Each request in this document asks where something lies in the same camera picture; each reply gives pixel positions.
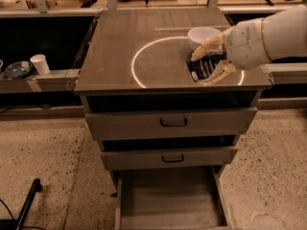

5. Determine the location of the grey bottom drawer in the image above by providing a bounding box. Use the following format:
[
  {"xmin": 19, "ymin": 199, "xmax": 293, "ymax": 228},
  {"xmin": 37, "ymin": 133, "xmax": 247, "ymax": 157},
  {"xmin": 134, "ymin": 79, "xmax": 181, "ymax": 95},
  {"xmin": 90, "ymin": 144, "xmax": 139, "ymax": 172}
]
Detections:
[{"xmin": 115, "ymin": 167, "xmax": 232, "ymax": 230}]

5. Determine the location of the grey top drawer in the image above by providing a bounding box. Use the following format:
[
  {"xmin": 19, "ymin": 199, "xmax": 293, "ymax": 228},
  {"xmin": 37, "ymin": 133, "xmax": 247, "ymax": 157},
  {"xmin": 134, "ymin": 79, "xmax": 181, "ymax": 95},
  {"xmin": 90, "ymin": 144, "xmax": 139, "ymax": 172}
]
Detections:
[{"xmin": 85, "ymin": 107, "xmax": 257, "ymax": 141}]

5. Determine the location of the grey middle drawer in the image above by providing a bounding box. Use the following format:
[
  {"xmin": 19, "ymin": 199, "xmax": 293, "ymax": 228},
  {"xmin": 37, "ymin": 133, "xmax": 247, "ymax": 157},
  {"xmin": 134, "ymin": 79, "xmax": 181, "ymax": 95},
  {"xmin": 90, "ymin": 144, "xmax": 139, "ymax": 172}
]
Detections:
[{"xmin": 102, "ymin": 146, "xmax": 238, "ymax": 171}]

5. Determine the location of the grey drawer cabinet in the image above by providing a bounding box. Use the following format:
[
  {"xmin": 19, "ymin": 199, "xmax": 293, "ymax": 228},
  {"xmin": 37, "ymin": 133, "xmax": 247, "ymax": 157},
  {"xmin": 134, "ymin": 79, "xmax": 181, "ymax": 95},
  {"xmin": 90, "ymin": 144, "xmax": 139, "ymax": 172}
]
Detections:
[{"xmin": 74, "ymin": 7, "xmax": 273, "ymax": 230}]

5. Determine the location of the dark rxbar blueberry wrapper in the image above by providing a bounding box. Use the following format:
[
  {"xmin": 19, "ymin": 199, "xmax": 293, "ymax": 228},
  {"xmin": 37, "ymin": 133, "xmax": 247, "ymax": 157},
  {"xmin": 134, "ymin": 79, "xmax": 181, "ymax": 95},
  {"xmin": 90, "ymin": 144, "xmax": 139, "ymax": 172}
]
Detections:
[{"xmin": 186, "ymin": 53, "xmax": 226, "ymax": 82}]

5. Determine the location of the white paper cup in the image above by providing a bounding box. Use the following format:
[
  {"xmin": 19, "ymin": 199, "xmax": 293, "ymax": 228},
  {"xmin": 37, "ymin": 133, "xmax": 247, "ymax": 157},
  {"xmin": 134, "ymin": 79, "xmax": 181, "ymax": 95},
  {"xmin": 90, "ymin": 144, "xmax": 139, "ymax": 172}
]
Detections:
[{"xmin": 30, "ymin": 54, "xmax": 50, "ymax": 75}]

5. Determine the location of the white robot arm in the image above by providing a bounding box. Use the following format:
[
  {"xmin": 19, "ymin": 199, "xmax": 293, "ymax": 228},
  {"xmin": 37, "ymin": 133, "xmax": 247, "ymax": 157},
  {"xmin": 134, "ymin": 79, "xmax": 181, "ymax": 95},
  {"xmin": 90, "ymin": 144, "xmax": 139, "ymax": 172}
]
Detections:
[{"xmin": 186, "ymin": 5, "xmax": 307, "ymax": 85}]

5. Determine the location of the grey side shelf rail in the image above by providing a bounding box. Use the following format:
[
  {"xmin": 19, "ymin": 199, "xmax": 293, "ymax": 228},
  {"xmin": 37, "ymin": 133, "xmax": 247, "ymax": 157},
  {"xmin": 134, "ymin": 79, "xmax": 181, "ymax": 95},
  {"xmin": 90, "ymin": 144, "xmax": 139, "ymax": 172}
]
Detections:
[{"xmin": 0, "ymin": 69, "xmax": 81, "ymax": 94}]

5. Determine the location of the grey drawer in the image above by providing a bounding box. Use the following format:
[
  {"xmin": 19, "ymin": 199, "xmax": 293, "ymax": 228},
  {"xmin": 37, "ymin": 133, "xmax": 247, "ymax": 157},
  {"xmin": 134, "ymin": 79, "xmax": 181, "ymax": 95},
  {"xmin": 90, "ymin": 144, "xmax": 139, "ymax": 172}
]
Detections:
[
  {"xmin": 115, "ymin": 167, "xmax": 232, "ymax": 230},
  {"xmin": 85, "ymin": 107, "xmax": 257, "ymax": 141},
  {"xmin": 102, "ymin": 146, "xmax": 238, "ymax": 171}
]

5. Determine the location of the black floor stand leg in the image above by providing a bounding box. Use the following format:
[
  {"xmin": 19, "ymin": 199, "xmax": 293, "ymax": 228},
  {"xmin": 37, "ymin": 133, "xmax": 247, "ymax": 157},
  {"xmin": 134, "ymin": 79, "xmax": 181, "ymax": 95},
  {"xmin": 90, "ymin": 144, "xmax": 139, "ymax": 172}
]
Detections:
[{"xmin": 0, "ymin": 178, "xmax": 42, "ymax": 230}]

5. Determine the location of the white ceramic bowl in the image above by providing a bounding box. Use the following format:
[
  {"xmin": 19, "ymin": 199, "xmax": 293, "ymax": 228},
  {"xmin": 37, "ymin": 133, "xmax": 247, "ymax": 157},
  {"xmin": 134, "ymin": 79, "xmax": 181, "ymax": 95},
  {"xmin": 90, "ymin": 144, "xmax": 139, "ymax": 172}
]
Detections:
[{"xmin": 187, "ymin": 27, "xmax": 222, "ymax": 50}]

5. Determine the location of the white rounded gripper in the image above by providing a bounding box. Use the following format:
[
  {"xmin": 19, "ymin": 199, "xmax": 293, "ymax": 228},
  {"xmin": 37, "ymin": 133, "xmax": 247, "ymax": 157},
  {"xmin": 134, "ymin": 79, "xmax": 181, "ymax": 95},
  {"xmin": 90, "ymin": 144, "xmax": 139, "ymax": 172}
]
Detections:
[{"xmin": 191, "ymin": 18, "xmax": 271, "ymax": 85}]

